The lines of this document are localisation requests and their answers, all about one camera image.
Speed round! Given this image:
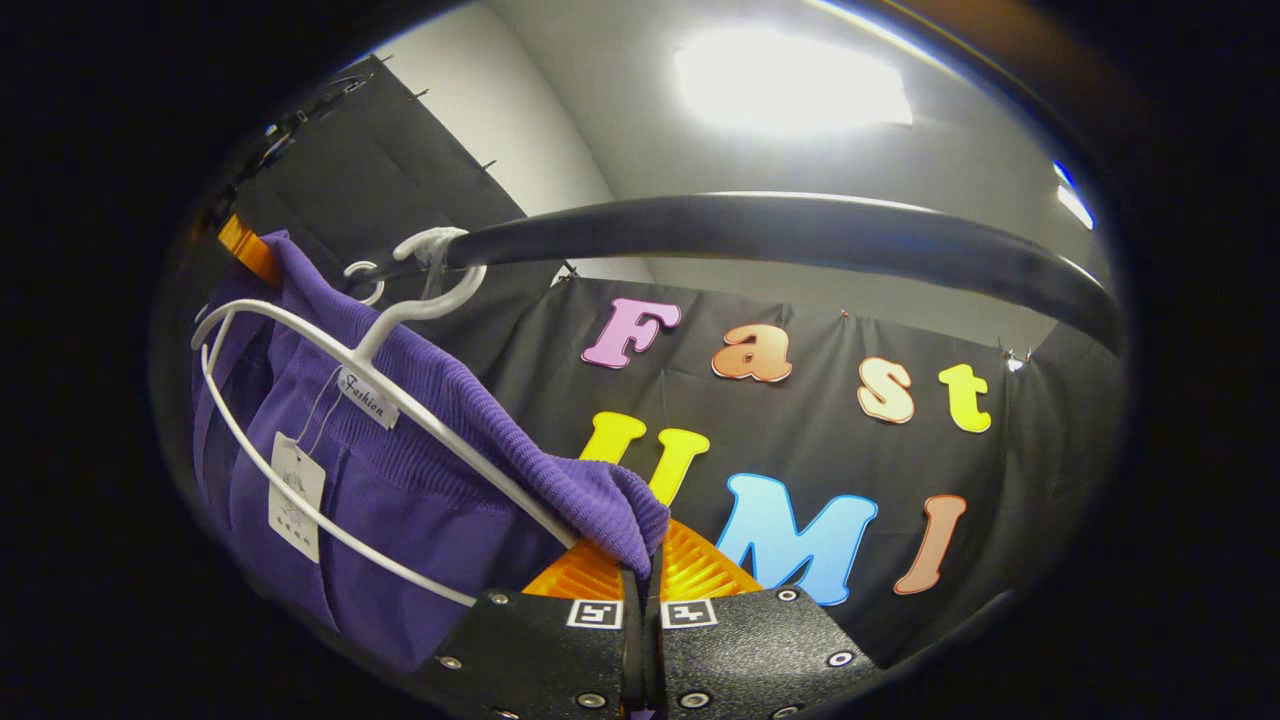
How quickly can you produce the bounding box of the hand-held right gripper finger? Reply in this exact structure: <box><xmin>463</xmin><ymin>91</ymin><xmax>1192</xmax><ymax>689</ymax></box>
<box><xmin>643</xmin><ymin>518</ymin><xmax>883</xmax><ymax>720</ymax></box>
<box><xmin>413</xmin><ymin>538</ymin><xmax>643</xmax><ymax>720</ymax></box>

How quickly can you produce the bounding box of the purple jacket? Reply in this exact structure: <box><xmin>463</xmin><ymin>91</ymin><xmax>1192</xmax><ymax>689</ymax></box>
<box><xmin>190</xmin><ymin>230</ymin><xmax>671</xmax><ymax>673</ymax></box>

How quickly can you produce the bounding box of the white plastic hanger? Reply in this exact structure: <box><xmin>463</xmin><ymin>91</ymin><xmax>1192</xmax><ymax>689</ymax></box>
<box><xmin>190</xmin><ymin>228</ymin><xmax>581</xmax><ymax>609</ymax></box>
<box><xmin>343</xmin><ymin>260</ymin><xmax>387</xmax><ymax>307</ymax></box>

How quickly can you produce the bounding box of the black clothes rack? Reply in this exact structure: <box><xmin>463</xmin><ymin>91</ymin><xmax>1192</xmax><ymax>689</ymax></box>
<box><xmin>345</xmin><ymin>192</ymin><xmax>1129</xmax><ymax>357</ymax></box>

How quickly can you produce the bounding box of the black backdrop cloth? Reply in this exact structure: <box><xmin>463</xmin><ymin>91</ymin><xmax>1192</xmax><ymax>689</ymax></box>
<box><xmin>195</xmin><ymin>55</ymin><xmax>1126</xmax><ymax>669</ymax></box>

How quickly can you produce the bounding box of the ceiling light panel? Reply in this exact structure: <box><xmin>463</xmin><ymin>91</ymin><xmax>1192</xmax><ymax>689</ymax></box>
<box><xmin>675</xmin><ymin>28</ymin><xmax>913</xmax><ymax>137</ymax></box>

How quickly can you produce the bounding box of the small ceiling light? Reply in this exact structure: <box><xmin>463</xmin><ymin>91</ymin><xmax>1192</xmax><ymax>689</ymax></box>
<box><xmin>1053</xmin><ymin>163</ymin><xmax>1097</xmax><ymax>231</ymax></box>

